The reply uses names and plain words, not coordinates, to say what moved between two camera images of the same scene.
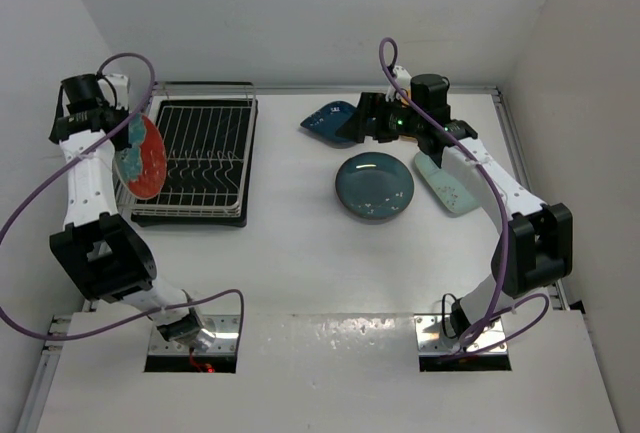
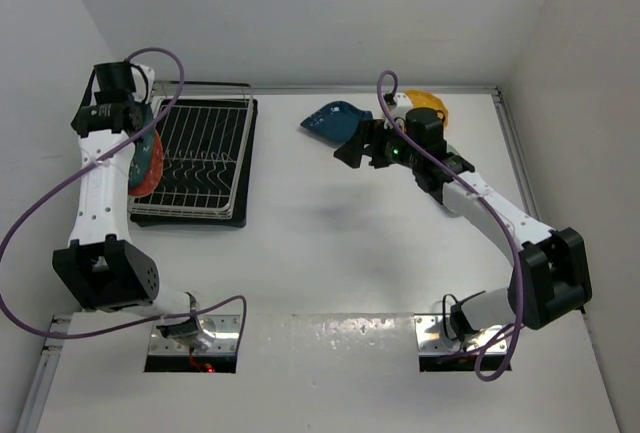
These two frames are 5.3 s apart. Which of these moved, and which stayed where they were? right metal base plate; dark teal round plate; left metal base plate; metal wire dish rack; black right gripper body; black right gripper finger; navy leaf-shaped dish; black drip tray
Moved: black right gripper finger; black right gripper body; dark teal round plate
Stayed: metal wire dish rack; left metal base plate; black drip tray; right metal base plate; navy leaf-shaped dish
